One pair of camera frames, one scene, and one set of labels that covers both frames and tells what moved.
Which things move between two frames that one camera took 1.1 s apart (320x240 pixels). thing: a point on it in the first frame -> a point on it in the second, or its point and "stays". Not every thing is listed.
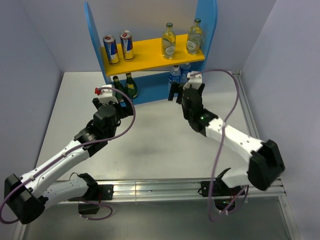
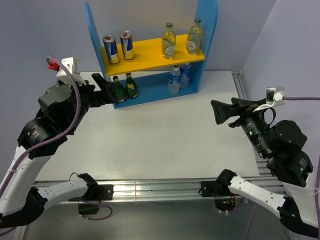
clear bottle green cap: [194, 39] stays
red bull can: [127, 40] stays
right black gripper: [176, 87] -> [221, 110]
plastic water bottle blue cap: [174, 75] stays
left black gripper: [126, 110] -> [108, 89]
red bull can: [110, 44] stays
